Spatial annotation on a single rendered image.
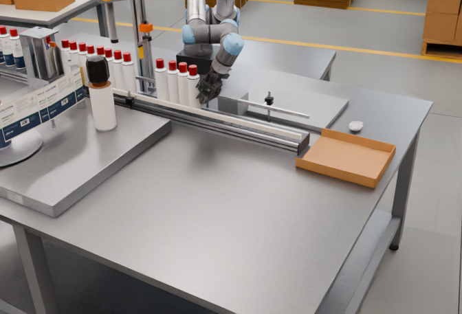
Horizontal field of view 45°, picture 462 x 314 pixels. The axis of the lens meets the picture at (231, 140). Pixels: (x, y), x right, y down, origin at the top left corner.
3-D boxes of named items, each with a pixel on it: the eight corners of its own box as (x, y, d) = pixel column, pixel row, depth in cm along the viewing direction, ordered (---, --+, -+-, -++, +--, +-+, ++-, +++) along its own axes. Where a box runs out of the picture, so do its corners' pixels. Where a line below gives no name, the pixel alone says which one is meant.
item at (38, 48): (29, 87, 261) (17, 34, 248) (49, 77, 271) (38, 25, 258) (50, 93, 255) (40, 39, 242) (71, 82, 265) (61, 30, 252)
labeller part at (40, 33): (18, 35, 248) (18, 33, 248) (37, 27, 257) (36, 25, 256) (40, 40, 243) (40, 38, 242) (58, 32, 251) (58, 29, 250)
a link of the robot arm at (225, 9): (209, 16, 288) (207, -54, 236) (238, 15, 288) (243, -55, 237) (210, 36, 284) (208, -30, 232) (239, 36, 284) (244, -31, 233)
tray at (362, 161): (295, 166, 208) (295, 157, 206) (321, 135, 227) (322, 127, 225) (375, 188, 195) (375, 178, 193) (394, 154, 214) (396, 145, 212)
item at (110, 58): (105, 92, 255) (99, 49, 245) (113, 88, 259) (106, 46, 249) (114, 94, 253) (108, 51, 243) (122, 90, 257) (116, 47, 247)
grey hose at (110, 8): (108, 42, 256) (102, -4, 245) (114, 40, 258) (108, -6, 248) (115, 43, 254) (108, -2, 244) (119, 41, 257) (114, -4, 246)
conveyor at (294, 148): (0, 77, 286) (-2, 68, 283) (16, 69, 294) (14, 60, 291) (298, 156, 214) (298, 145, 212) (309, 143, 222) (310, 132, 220)
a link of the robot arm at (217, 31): (210, 17, 220) (210, 34, 212) (238, 16, 220) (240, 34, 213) (210, 34, 226) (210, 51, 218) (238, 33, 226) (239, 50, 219)
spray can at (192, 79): (186, 112, 237) (183, 66, 226) (193, 107, 240) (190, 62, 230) (196, 115, 234) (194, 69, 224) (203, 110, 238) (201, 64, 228)
